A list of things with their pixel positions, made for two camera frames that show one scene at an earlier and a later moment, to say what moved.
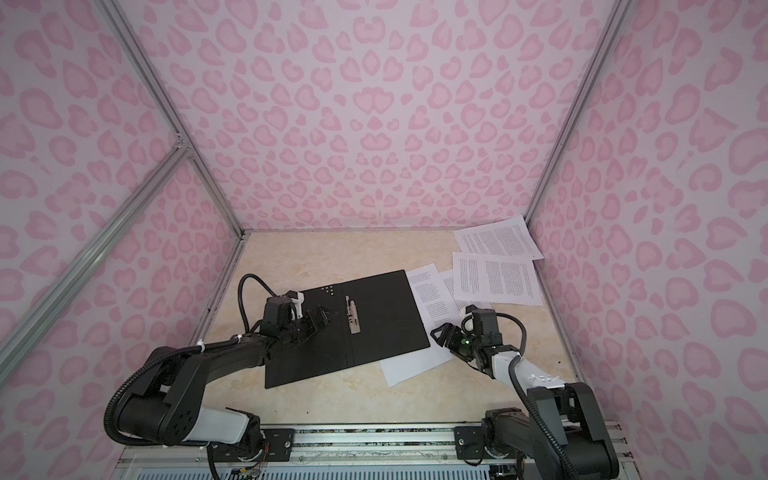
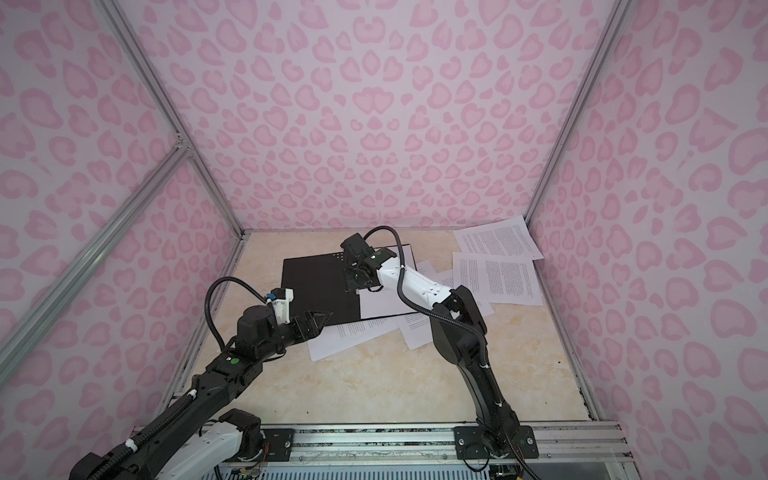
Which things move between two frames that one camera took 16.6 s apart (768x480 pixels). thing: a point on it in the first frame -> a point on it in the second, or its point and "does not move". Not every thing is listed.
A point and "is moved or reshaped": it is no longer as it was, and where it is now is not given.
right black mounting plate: [470, 443] does not move
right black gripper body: [470, 345] -> [354, 277]
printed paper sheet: [405, 366] -> [334, 339]
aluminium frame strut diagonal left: [42, 315] does not move
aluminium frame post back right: [618, 12] does not move
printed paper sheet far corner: [509, 237] does not move
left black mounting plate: [277, 446] does not move
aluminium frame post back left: [150, 77] does not move
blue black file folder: [376, 317] -> [317, 283]
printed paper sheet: [435, 303] is moved or reshaped
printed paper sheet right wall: [495, 279] does not move
